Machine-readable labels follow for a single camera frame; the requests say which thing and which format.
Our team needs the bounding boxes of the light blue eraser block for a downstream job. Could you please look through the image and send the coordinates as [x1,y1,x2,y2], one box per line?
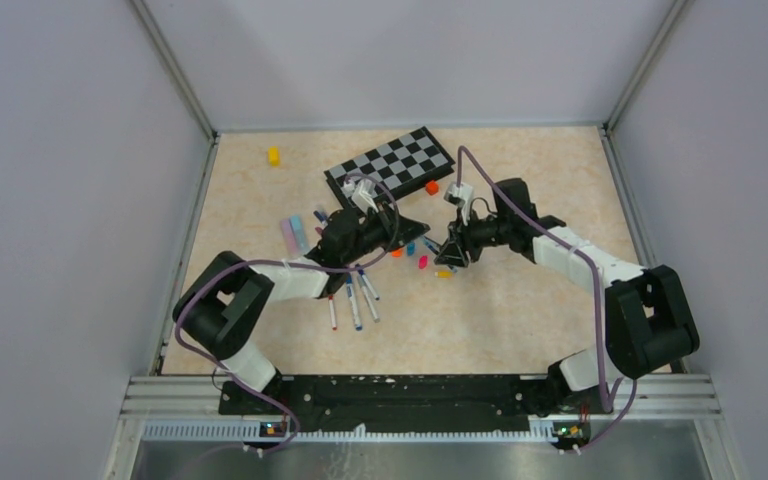
[289,215,310,254]

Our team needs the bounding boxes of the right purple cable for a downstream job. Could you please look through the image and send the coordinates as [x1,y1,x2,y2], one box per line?
[456,145,638,455]

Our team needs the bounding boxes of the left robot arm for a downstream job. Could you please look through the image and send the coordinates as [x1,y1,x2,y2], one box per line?
[172,205,431,414]

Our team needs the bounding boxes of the yellow block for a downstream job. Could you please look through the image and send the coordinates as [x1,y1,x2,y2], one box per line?
[267,147,281,167]

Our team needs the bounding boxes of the blue gel pen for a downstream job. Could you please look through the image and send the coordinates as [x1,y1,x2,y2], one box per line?
[422,236,440,255]

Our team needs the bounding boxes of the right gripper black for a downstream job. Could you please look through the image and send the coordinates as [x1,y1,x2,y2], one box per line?
[435,207,511,269]

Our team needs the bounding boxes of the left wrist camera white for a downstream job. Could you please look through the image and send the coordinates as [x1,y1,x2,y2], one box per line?
[342,179,378,214]

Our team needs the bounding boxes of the orange red cube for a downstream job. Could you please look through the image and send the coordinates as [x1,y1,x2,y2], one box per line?
[425,181,439,195]

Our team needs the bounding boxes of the black and grey chessboard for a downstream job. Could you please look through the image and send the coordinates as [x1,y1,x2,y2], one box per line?
[323,127,455,213]

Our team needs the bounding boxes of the white marker blue cap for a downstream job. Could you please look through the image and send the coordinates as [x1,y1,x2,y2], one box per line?
[346,274,363,331]

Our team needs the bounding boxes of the blue capped whiteboard marker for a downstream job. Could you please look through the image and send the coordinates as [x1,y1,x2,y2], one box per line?
[328,295,339,331]

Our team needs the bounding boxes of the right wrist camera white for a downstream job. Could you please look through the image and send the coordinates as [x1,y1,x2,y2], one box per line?
[443,182,474,225]

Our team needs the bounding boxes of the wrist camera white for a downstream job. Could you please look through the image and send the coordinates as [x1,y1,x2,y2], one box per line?
[443,182,474,225]
[342,179,378,214]

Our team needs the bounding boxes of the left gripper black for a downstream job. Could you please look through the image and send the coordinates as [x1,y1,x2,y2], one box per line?
[342,201,429,266]

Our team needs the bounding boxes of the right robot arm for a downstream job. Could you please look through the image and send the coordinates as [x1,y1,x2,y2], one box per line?
[435,179,700,412]

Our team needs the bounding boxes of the pink eraser block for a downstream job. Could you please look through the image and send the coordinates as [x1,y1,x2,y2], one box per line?
[280,218,299,258]

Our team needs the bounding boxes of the white marker grey cap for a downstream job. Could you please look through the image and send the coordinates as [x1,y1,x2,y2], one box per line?
[356,265,381,323]

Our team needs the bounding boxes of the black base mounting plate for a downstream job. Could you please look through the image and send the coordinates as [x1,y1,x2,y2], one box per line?
[218,374,604,433]

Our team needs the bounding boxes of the aluminium frame rail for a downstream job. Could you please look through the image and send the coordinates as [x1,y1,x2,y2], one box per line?
[105,373,746,479]

